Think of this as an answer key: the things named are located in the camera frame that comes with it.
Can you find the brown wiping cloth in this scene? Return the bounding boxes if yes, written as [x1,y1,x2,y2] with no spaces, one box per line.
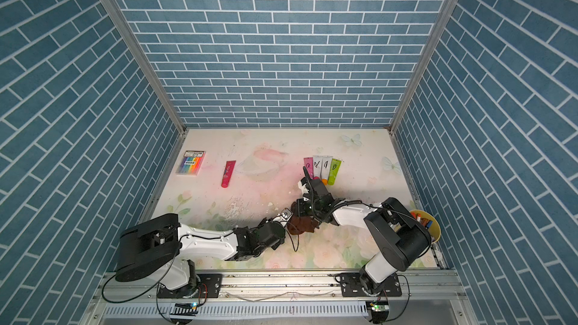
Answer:
[286,216,319,236]

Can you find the magenta toothpaste tube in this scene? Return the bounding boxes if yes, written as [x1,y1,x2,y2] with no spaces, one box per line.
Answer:
[303,156,315,179]

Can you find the red toothpaste tube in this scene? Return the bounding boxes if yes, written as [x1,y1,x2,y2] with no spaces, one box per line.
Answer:
[221,160,236,188]

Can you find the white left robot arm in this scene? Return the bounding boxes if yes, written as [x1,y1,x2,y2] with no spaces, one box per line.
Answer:
[115,209,292,290]

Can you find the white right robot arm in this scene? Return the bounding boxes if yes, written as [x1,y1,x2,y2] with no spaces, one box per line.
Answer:
[287,174,432,294]

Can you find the white orange-capped toothpaste tube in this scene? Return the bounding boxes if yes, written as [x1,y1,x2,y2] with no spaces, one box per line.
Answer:
[321,156,333,184]

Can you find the white pink-capped toothpaste tube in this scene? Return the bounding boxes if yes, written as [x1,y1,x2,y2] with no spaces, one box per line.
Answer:
[312,156,323,178]

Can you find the green toothpaste tube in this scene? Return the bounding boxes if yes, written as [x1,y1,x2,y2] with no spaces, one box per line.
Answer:
[328,158,342,185]

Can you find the rainbow highlighter pen pack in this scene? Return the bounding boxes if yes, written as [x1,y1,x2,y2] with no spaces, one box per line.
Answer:
[176,150,206,175]

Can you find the yellow cup of markers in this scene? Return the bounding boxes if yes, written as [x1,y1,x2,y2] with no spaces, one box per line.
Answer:
[410,209,441,244]

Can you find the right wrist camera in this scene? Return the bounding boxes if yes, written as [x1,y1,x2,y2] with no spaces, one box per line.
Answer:
[297,179,309,196]

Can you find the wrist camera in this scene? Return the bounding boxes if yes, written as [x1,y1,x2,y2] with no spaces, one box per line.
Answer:
[280,209,293,221]
[297,179,309,196]

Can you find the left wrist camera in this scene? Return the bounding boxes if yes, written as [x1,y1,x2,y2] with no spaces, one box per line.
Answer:
[280,209,293,221]

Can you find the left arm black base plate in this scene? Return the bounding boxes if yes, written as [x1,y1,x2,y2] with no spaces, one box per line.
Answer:
[157,273,223,300]

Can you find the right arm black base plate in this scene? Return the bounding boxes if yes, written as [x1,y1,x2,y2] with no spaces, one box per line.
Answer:
[334,272,402,297]

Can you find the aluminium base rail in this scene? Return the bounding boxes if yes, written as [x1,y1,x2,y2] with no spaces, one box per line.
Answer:
[80,269,477,324]

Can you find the aluminium right corner post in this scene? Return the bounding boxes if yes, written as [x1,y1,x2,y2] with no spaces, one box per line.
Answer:
[390,0,458,135]

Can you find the aluminium corner post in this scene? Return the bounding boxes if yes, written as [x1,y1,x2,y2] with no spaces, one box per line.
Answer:
[390,0,458,135]
[99,0,186,135]

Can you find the aluminium left corner post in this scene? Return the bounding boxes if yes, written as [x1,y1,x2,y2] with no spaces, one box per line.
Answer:
[99,0,186,135]

